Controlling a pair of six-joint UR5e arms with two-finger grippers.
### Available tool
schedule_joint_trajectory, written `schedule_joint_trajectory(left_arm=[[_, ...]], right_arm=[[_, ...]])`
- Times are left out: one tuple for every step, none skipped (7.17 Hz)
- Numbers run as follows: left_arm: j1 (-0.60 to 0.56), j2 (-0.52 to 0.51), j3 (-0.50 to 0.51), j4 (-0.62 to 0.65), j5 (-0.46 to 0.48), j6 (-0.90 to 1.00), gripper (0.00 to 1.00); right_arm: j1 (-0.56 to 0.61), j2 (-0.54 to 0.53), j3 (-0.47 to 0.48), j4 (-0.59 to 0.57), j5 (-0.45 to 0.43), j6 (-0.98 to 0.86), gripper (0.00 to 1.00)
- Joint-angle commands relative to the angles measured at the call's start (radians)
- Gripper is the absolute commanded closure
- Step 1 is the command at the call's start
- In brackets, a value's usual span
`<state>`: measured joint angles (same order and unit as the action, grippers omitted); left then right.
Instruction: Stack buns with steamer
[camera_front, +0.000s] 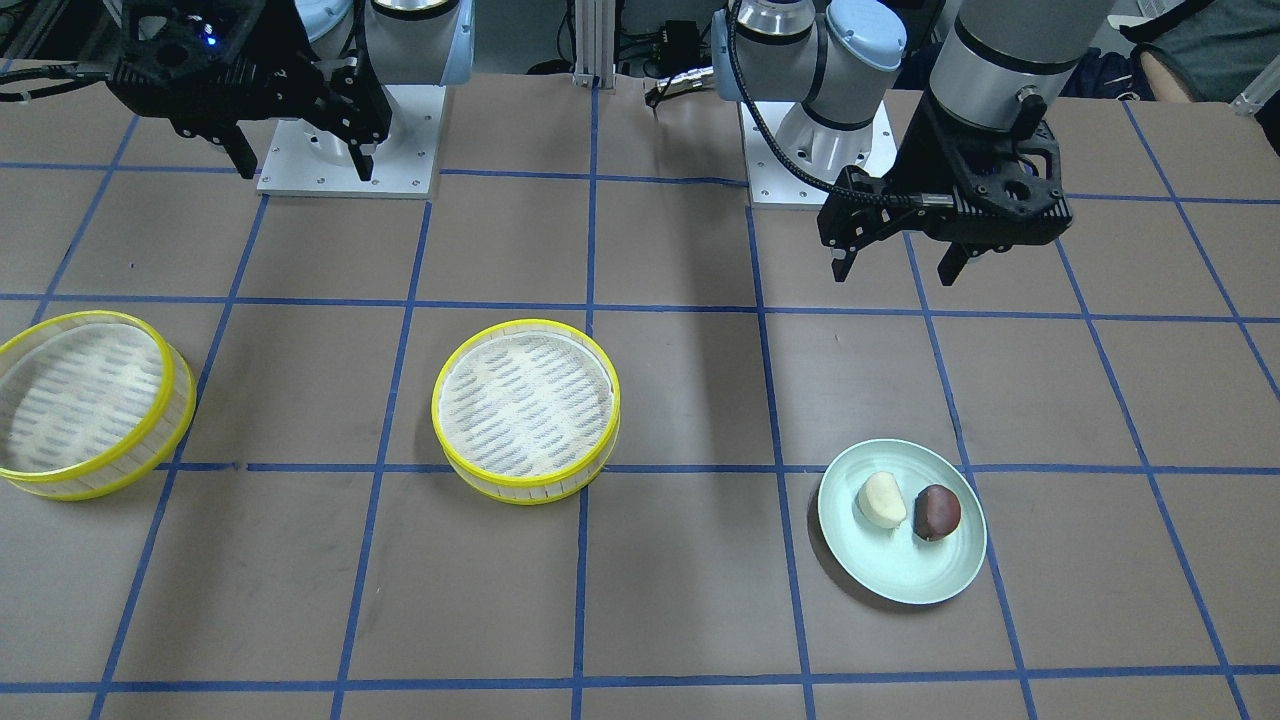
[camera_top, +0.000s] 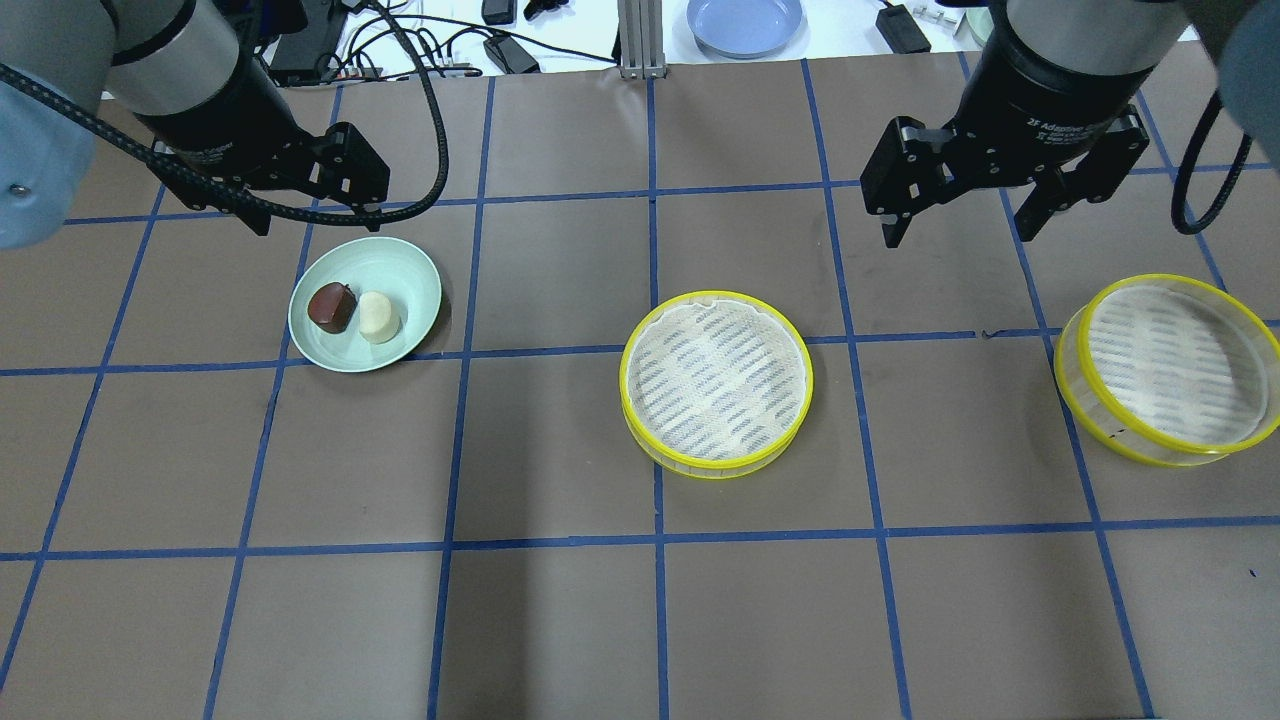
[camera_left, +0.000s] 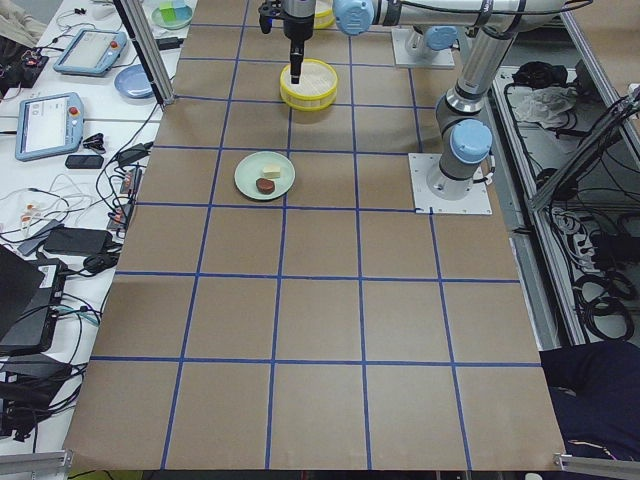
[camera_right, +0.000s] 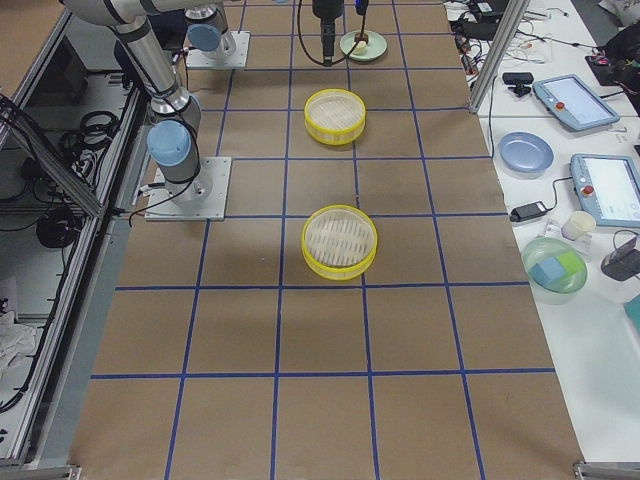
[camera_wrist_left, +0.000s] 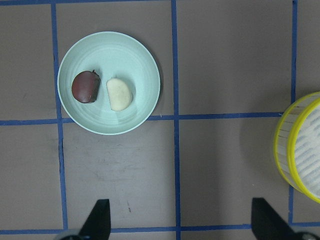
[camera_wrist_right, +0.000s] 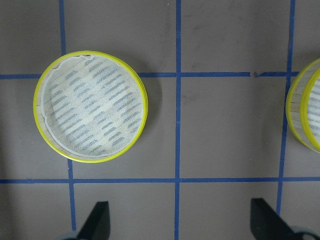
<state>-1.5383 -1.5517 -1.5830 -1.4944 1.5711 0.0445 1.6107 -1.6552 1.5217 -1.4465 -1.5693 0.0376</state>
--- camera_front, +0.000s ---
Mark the light green plate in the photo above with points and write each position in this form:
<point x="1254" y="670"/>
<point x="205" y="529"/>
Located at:
<point x="896" y="563"/>

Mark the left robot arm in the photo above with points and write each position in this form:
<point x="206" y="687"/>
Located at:
<point x="975" y="55"/>

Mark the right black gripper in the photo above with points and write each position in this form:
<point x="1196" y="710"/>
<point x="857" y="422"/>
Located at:
<point x="283" y="62"/>

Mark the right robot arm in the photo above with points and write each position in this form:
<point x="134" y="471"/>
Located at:
<point x="425" y="43"/>

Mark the person in background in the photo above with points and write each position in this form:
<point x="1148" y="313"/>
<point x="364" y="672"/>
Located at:
<point x="1203" y="51"/>

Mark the yellow rimmed bamboo steamer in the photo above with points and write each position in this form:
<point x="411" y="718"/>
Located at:
<point x="90" y="403"/>

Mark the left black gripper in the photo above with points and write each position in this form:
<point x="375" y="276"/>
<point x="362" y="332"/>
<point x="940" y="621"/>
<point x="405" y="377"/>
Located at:
<point x="912" y="160"/>

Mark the aluminium frame post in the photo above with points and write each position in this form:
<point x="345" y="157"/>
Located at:
<point x="594" y="37"/>

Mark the white steamed bun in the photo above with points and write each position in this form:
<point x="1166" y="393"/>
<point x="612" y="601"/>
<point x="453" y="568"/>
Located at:
<point x="880" y="501"/>

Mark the yellow rimmed steamer base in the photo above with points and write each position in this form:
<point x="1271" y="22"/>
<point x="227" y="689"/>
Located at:
<point x="528" y="411"/>

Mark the dark brown bun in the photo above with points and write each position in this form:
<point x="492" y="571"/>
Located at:
<point x="937" y="513"/>

